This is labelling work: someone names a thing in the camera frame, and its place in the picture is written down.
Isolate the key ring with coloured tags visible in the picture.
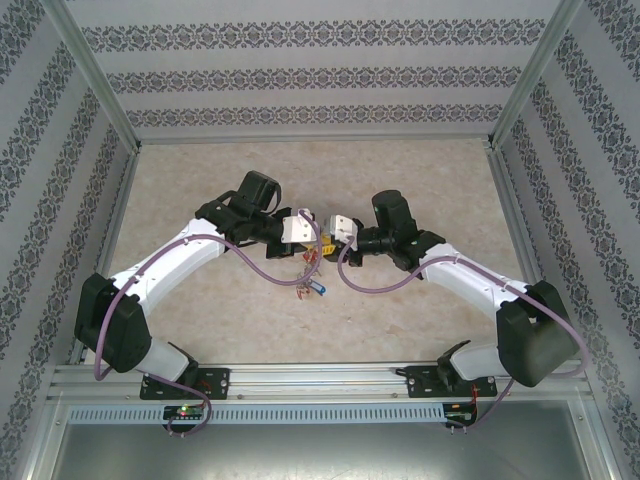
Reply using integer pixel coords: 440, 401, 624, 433
293, 247, 329, 304

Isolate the steel sheet panel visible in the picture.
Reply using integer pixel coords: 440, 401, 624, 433
49, 422, 615, 480

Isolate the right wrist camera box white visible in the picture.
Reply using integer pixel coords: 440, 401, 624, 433
327, 213, 360, 248

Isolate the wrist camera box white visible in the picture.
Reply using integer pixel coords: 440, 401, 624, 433
327, 213, 360, 248
282, 210, 317, 246

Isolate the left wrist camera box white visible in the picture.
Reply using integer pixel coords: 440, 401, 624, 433
282, 210, 317, 246

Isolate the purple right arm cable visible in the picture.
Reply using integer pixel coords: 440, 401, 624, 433
338, 242, 587, 435

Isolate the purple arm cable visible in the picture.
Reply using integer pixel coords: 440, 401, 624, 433
338, 242, 587, 435
93, 207, 324, 439

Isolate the aluminium side rail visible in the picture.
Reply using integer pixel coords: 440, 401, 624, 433
487, 147, 571, 359
67, 149, 143, 366

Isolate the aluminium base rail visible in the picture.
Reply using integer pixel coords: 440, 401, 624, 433
47, 357, 599, 402

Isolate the grey slotted cable duct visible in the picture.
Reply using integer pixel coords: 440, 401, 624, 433
67, 403, 446, 424

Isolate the aluminium frame post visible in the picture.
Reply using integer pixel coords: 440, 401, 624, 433
37, 0, 142, 154
486, 0, 586, 150

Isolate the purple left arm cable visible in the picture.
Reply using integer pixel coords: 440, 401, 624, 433
93, 207, 324, 439

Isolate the aluminium frame beam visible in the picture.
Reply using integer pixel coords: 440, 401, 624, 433
569, 399, 629, 480
13, 394, 70, 480

